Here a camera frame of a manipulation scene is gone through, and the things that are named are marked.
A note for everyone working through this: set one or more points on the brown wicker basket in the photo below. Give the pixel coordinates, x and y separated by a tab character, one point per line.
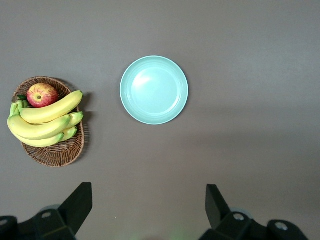
60	155

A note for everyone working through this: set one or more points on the red yellow apple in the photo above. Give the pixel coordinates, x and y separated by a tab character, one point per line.
41	96

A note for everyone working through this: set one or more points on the yellow banana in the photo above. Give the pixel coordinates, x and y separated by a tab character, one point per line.
37	131
42	143
50	111
76	118
70	133

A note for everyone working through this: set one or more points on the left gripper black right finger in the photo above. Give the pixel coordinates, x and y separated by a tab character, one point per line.
217	212

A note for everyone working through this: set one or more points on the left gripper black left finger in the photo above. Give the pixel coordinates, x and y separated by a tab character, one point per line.
72	212

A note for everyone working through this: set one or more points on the light green round plate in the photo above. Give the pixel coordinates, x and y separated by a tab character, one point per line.
153	90

